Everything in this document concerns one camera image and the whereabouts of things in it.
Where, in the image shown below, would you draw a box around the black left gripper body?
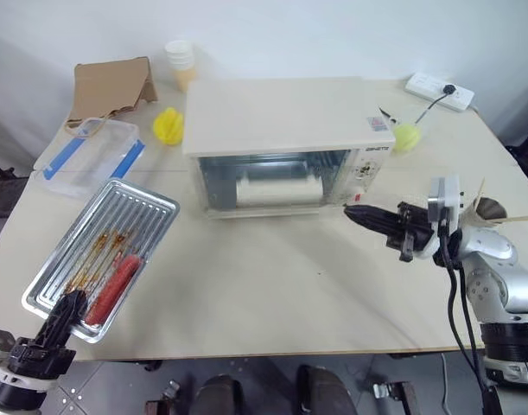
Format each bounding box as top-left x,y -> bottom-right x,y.
7,337 -> 78,382

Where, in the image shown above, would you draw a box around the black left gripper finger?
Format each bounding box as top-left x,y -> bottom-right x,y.
63,288 -> 91,336
33,297 -> 73,348

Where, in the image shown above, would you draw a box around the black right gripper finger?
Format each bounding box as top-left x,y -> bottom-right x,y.
343,203 -> 403,223
347,214 -> 404,238

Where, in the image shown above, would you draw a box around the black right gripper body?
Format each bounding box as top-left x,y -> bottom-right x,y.
385,201 -> 438,264

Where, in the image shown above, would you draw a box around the silver metal baking tray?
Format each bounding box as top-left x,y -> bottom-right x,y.
21,176 -> 181,345

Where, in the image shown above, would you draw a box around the glass toaster oven door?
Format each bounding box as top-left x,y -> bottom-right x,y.
196,148 -> 356,220

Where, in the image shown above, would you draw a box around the oven control knob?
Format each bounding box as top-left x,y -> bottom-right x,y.
353,160 -> 376,182

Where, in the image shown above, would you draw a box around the red sausage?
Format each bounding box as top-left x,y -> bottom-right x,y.
85,254 -> 141,327

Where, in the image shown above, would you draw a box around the white toaster oven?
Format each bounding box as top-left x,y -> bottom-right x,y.
181,76 -> 397,222

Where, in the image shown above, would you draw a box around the tilted paper cup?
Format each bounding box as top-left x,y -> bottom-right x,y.
461,195 -> 510,229

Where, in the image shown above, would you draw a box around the small black white clip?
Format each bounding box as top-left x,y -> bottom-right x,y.
377,104 -> 402,125

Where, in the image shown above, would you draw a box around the table caster wheel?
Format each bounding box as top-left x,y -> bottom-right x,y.
372,379 -> 417,401
158,379 -> 181,404

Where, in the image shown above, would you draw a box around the white power strip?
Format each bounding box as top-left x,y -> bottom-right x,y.
404,72 -> 476,113

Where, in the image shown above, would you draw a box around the clear plastic container blue clips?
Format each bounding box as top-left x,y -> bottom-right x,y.
32,117 -> 146,201

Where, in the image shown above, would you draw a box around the dark rounded shape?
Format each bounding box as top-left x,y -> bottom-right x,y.
193,373 -> 248,415
295,364 -> 359,415

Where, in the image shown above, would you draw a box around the yellow ribbed toy fruit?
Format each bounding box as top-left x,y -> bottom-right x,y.
152,106 -> 187,148

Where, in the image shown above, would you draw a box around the brown cardboard piece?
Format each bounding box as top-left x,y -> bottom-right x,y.
63,56 -> 159,131

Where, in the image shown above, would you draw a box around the stack of paper cups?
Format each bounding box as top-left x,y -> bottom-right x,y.
164,39 -> 199,93

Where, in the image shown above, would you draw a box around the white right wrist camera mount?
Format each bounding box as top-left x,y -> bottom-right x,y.
418,174 -> 467,260

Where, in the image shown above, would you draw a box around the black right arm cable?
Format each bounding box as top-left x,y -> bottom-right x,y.
437,219 -> 500,415

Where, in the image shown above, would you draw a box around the black plug with cable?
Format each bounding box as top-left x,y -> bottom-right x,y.
411,84 -> 458,127

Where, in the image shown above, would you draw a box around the dark frame beside table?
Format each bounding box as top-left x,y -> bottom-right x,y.
0,156 -> 32,218

